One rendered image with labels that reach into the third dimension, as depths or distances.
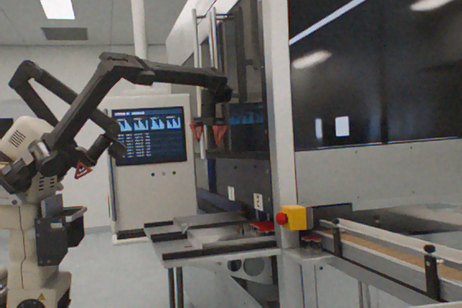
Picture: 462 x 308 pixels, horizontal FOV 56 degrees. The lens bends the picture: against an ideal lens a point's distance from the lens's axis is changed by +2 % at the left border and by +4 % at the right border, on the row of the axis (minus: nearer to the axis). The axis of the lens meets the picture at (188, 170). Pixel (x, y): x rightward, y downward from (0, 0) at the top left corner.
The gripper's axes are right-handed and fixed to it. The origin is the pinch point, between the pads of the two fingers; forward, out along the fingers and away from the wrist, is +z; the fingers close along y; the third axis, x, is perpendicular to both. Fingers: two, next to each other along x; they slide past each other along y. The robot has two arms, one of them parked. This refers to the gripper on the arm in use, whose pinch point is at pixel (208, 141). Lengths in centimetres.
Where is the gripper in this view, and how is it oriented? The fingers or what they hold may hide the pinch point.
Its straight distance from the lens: 163.1
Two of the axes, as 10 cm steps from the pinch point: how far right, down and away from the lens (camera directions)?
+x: -6.8, 1.5, -7.2
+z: 0.0, 9.8, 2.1
